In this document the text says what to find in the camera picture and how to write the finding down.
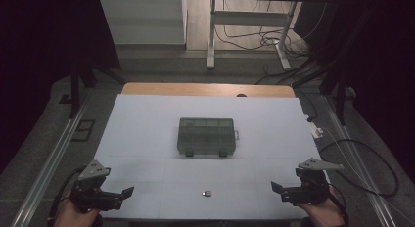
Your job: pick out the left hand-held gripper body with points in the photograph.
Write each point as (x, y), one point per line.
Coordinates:
(93, 191)

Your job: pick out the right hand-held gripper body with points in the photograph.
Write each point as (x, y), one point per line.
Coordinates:
(310, 188)

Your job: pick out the small silver metal part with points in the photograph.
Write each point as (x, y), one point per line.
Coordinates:
(206, 193)

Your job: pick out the clear grey compartment storage box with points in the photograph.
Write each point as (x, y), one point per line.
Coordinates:
(206, 137)

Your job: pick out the person's right hand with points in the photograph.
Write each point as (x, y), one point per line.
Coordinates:
(323, 214)

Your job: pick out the person's left hand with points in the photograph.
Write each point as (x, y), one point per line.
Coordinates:
(73, 215)

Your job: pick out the black floor socket plate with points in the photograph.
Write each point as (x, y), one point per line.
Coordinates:
(84, 130)

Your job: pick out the white table cover board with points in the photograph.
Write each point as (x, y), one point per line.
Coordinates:
(147, 129)

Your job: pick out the black metal stand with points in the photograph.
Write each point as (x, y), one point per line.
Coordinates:
(75, 90)
(341, 96)

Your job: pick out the wooden table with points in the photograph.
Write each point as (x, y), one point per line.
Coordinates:
(202, 89)

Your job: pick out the white cabinet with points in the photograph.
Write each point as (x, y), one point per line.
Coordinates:
(143, 21)

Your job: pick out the metal floor rail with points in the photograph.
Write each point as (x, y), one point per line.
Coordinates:
(362, 174)
(49, 168)

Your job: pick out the white desk frame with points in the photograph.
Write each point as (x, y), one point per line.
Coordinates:
(248, 18)

